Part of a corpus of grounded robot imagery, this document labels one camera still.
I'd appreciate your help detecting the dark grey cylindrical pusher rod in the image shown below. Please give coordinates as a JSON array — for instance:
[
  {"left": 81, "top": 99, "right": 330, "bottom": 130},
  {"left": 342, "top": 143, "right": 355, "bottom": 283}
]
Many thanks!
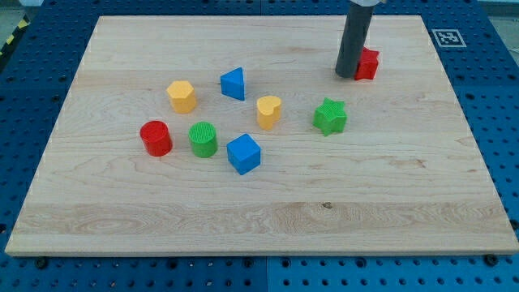
[{"left": 335, "top": 2, "right": 374, "bottom": 79}]

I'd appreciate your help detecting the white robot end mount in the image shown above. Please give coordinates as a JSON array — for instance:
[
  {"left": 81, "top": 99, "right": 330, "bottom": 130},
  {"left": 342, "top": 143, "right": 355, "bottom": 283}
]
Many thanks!
[{"left": 350, "top": 0, "right": 385, "bottom": 7}]

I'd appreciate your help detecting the red star block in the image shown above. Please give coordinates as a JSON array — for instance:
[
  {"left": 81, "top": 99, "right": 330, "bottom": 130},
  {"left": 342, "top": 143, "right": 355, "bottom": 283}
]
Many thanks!
[{"left": 354, "top": 47, "right": 380, "bottom": 80}]

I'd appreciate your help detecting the green star block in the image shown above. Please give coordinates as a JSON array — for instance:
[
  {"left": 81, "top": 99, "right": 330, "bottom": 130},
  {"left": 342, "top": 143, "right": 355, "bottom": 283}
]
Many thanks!
[{"left": 312, "top": 97, "right": 348, "bottom": 136}]

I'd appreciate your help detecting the white fiducial marker tag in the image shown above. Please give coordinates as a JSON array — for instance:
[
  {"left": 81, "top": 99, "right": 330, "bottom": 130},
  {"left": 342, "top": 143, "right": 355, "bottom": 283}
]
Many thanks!
[{"left": 431, "top": 28, "right": 466, "bottom": 48}]

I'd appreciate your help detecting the yellow heart block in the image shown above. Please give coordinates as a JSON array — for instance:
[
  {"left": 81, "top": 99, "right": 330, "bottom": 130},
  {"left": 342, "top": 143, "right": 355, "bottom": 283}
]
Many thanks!
[{"left": 256, "top": 96, "right": 282, "bottom": 130}]

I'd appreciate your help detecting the blue triangle block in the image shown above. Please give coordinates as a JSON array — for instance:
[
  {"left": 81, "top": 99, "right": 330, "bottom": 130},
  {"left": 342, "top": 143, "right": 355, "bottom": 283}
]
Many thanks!
[{"left": 220, "top": 67, "right": 246, "bottom": 101}]

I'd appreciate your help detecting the light wooden board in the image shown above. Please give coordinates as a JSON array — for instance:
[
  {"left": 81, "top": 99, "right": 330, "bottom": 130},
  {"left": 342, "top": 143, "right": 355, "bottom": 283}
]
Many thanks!
[{"left": 6, "top": 15, "right": 518, "bottom": 257}]

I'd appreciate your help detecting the blue cube block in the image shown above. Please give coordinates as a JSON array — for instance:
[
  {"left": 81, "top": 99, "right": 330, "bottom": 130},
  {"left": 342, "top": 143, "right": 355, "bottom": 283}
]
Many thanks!
[{"left": 226, "top": 134, "right": 261, "bottom": 175}]

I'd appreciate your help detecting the yellow hexagon block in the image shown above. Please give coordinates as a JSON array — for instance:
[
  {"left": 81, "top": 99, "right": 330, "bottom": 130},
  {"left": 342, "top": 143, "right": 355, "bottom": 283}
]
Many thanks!
[{"left": 166, "top": 80, "right": 197, "bottom": 114}]

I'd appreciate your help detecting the green cylinder block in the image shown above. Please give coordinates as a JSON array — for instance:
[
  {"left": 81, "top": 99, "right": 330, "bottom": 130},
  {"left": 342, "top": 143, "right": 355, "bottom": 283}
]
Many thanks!
[{"left": 188, "top": 122, "right": 218, "bottom": 158}]

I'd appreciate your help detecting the red cylinder block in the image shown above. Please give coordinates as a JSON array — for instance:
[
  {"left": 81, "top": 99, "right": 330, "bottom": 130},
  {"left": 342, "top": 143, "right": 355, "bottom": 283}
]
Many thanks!
[{"left": 139, "top": 120, "right": 173, "bottom": 157}]

